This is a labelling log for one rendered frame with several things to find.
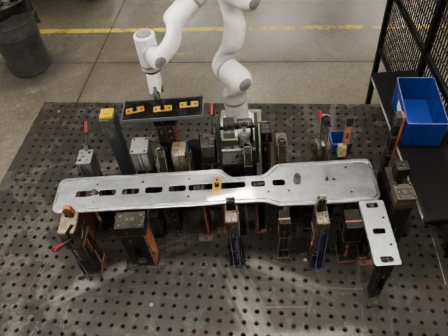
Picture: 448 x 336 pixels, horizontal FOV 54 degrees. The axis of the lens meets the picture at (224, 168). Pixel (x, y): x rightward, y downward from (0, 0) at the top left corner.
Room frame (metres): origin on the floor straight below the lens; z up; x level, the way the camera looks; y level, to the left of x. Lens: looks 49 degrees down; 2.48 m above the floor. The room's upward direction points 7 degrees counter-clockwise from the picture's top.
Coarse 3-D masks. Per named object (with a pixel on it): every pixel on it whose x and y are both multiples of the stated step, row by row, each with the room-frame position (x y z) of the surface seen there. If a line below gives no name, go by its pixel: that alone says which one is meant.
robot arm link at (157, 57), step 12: (180, 0) 1.60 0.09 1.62; (192, 0) 1.59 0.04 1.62; (168, 12) 1.58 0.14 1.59; (180, 12) 1.57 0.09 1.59; (192, 12) 1.58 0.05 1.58; (168, 24) 1.52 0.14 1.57; (180, 24) 1.55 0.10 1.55; (168, 36) 1.47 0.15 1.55; (180, 36) 1.51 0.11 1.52; (156, 48) 1.46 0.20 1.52; (168, 48) 1.45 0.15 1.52; (156, 60) 1.42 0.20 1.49; (168, 60) 1.44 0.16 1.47
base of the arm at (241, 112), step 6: (246, 102) 1.70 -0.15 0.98; (228, 108) 1.68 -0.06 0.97; (234, 108) 1.67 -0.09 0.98; (240, 108) 1.67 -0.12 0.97; (246, 108) 1.70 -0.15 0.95; (228, 114) 1.69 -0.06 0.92; (234, 114) 1.67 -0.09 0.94; (240, 114) 1.67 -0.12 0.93; (246, 114) 1.69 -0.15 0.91; (252, 114) 1.78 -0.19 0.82; (222, 120) 1.77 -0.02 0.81; (234, 120) 1.68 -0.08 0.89; (222, 126) 1.73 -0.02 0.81
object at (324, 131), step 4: (324, 116) 1.30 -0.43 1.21; (328, 116) 1.29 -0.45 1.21; (320, 120) 1.30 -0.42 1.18; (324, 120) 1.27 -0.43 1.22; (328, 120) 1.26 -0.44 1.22; (320, 124) 1.30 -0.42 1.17; (324, 124) 1.26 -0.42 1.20; (328, 124) 1.26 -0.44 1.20; (320, 128) 1.29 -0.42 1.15; (324, 128) 1.29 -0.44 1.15; (328, 128) 1.28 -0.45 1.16; (320, 132) 1.28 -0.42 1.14; (324, 132) 1.28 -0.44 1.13; (328, 132) 1.27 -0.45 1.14; (320, 136) 1.27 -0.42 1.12; (324, 136) 1.28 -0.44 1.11; (328, 136) 1.27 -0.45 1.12; (320, 140) 1.27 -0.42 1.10; (324, 140) 1.28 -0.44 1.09; (320, 144) 1.27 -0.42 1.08; (320, 148) 1.26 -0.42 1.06
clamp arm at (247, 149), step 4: (244, 144) 1.30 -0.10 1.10; (248, 144) 1.30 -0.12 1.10; (244, 148) 1.30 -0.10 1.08; (248, 148) 1.29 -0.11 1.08; (244, 152) 1.29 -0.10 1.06; (248, 152) 1.28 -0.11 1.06; (244, 156) 1.29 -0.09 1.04; (248, 156) 1.29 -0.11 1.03; (244, 160) 1.28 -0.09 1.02; (248, 160) 1.28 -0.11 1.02; (248, 164) 1.27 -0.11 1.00; (252, 164) 1.27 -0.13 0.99
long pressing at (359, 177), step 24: (288, 168) 1.22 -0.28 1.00; (312, 168) 1.20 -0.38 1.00; (336, 168) 1.19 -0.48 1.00; (360, 168) 1.17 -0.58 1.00; (72, 192) 1.24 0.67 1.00; (120, 192) 1.20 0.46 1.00; (144, 192) 1.19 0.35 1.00; (168, 192) 1.17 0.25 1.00; (192, 192) 1.16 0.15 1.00; (240, 192) 1.12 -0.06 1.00; (264, 192) 1.11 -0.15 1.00; (288, 192) 1.09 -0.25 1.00; (312, 192) 1.08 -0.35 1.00; (336, 192) 1.06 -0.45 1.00; (360, 192) 1.05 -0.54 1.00
